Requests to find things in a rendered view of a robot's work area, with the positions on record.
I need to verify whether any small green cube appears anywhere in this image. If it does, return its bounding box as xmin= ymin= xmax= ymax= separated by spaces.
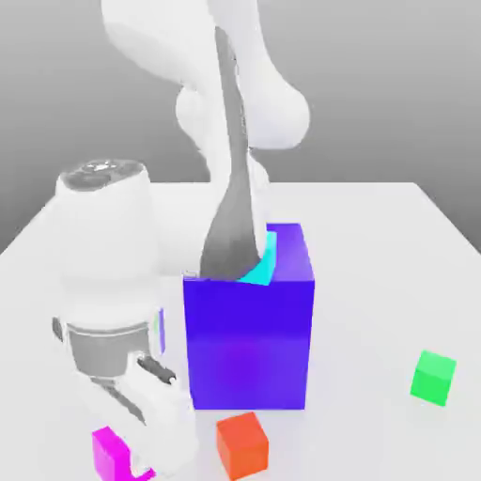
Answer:
xmin=409 ymin=349 xmax=458 ymax=408

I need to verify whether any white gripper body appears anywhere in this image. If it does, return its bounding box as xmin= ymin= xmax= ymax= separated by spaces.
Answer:
xmin=77 ymin=374 xmax=200 ymax=477

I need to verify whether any large blue box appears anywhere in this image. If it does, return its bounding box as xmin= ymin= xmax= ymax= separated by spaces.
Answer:
xmin=182 ymin=222 xmax=316 ymax=411

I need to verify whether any small cyan cube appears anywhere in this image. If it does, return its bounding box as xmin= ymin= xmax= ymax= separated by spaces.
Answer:
xmin=236 ymin=230 xmax=279 ymax=287

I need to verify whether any small magenta cube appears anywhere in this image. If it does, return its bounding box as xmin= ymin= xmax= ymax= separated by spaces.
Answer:
xmin=91 ymin=426 xmax=158 ymax=481

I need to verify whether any small orange cube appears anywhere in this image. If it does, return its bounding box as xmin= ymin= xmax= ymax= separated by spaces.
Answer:
xmin=215 ymin=411 xmax=271 ymax=481

